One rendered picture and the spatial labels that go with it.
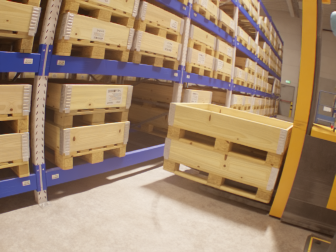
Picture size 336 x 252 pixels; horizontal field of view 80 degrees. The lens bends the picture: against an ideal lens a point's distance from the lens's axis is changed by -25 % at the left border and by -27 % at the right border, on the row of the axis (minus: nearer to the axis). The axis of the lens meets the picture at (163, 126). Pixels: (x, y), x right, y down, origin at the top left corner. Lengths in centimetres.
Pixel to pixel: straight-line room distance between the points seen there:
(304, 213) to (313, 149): 57
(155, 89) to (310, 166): 240
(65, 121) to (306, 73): 199
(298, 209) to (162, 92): 239
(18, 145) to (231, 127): 175
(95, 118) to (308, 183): 191
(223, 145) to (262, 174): 47
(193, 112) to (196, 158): 43
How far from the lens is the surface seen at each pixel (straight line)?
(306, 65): 218
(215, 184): 242
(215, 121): 232
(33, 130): 190
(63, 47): 189
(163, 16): 283
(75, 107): 201
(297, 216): 231
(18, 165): 187
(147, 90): 368
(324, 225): 234
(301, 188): 221
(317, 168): 215
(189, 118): 244
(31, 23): 178
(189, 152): 249
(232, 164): 231
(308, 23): 227
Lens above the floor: 107
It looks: 11 degrees down
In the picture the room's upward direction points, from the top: 8 degrees clockwise
